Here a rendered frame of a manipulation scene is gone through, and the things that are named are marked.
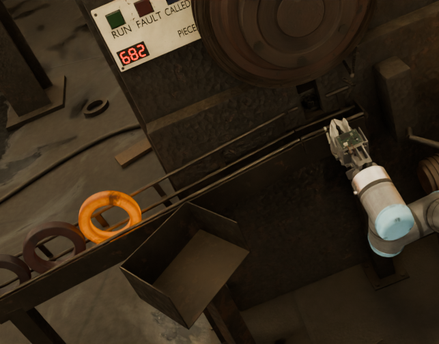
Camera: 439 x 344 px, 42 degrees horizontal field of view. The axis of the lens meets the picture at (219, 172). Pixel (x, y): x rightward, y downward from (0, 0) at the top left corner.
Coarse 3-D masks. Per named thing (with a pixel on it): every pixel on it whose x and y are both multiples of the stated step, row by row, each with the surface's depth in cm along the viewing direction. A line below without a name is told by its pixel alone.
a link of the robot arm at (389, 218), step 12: (384, 180) 137; (360, 192) 139; (372, 192) 136; (384, 192) 135; (396, 192) 136; (372, 204) 135; (384, 204) 133; (396, 204) 133; (372, 216) 136; (384, 216) 132; (396, 216) 131; (408, 216) 132; (372, 228) 139; (384, 228) 132; (396, 228) 133; (408, 228) 135
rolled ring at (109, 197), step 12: (108, 192) 166; (120, 192) 167; (84, 204) 166; (96, 204) 165; (108, 204) 166; (120, 204) 166; (132, 204) 167; (84, 216) 167; (132, 216) 169; (84, 228) 169; (96, 228) 173; (96, 240) 172
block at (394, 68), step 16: (384, 64) 162; (400, 64) 159; (384, 80) 158; (400, 80) 158; (384, 96) 164; (400, 96) 161; (384, 112) 170; (400, 112) 164; (416, 112) 166; (400, 128) 168; (416, 128) 169
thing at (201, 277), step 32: (192, 224) 162; (224, 224) 151; (160, 256) 157; (192, 256) 159; (224, 256) 154; (160, 288) 155; (192, 288) 150; (224, 288) 159; (192, 320) 143; (224, 320) 162
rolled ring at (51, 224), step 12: (36, 228) 168; (48, 228) 167; (60, 228) 168; (72, 228) 170; (24, 240) 169; (36, 240) 168; (72, 240) 171; (84, 240) 173; (24, 252) 168; (72, 252) 176; (36, 264) 172; (48, 264) 175
